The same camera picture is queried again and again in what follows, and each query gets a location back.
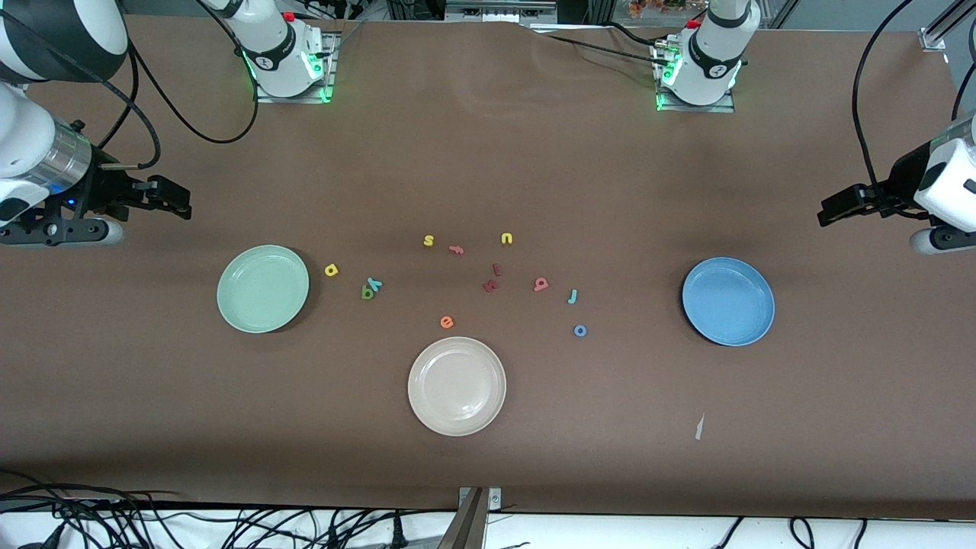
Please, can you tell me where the green plate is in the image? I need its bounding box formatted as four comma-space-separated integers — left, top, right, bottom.
217, 244, 310, 334

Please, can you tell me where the blue plate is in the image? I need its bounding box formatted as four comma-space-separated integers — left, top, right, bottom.
682, 257, 775, 347

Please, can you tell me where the brown table cover sheet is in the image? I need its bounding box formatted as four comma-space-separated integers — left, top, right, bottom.
0, 15, 976, 519

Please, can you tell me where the beige plate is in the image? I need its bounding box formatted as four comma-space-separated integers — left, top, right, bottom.
407, 336, 507, 437

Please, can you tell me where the silver equipment box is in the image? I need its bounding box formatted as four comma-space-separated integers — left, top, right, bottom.
445, 0, 557, 20

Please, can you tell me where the grey slanted bar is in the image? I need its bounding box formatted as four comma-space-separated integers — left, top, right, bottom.
437, 488, 489, 549

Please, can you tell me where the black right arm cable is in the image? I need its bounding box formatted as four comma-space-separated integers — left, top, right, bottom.
0, 0, 260, 172

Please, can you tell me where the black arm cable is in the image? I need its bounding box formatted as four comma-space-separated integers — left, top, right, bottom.
850, 0, 976, 218
0, 0, 260, 172

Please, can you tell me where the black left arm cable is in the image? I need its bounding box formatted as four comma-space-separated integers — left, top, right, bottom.
850, 0, 976, 218

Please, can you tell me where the aluminium frame rail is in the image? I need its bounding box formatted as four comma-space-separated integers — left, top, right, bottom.
919, 0, 976, 53

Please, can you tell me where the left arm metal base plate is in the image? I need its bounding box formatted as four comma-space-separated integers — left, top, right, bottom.
654, 38, 737, 114

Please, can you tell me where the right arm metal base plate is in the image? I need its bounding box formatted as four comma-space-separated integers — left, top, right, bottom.
254, 30, 340, 104

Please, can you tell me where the thin black table cable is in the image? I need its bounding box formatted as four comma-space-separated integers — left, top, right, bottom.
526, 21, 679, 69

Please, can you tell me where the metal corner bracket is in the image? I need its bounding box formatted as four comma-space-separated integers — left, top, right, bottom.
457, 486, 502, 513

